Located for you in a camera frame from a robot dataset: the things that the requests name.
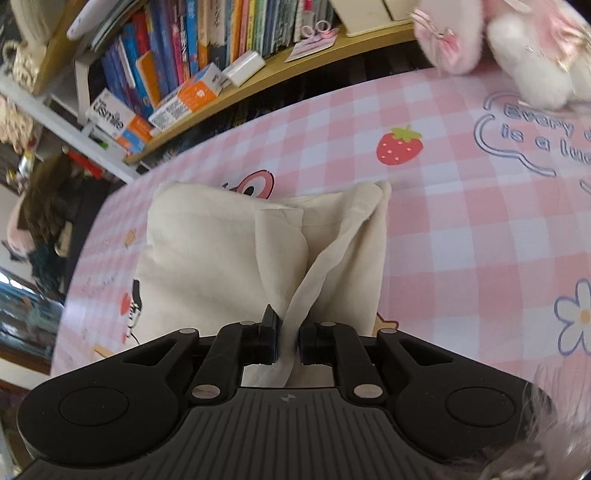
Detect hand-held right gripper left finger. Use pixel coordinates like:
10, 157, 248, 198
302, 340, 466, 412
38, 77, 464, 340
122, 304, 281, 407

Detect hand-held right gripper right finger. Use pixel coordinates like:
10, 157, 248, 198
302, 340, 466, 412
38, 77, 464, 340
298, 320, 457, 410

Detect cream t-shirt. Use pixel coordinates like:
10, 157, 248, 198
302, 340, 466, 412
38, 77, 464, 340
131, 180, 393, 389

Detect pink checked desk mat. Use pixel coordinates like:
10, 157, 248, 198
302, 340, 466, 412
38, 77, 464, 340
51, 46, 591, 416

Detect dark bag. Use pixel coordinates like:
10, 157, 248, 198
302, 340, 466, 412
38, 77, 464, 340
21, 152, 126, 302

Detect wooden bookshelf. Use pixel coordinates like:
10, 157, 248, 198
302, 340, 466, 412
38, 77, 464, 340
32, 0, 416, 167

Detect long white orange box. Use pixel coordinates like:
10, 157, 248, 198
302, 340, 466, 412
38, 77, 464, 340
148, 63, 227, 132

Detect tall white orange box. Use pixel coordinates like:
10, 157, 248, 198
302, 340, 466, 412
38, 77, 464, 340
85, 88, 156, 156

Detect white shelf unit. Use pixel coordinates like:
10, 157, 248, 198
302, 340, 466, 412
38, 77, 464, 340
0, 60, 139, 184

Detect row of colourful books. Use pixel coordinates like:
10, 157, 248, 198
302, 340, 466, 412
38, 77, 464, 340
88, 0, 338, 121

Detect pink scissors clips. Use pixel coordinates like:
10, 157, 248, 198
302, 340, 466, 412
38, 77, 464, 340
299, 19, 335, 38

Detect beige pen holder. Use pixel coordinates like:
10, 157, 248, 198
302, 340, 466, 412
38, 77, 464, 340
330, 0, 393, 38

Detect small beige box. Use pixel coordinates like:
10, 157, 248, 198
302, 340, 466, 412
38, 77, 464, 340
381, 0, 419, 22

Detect pink white plush rabbit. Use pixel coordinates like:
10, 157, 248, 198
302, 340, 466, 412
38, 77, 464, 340
411, 0, 591, 112

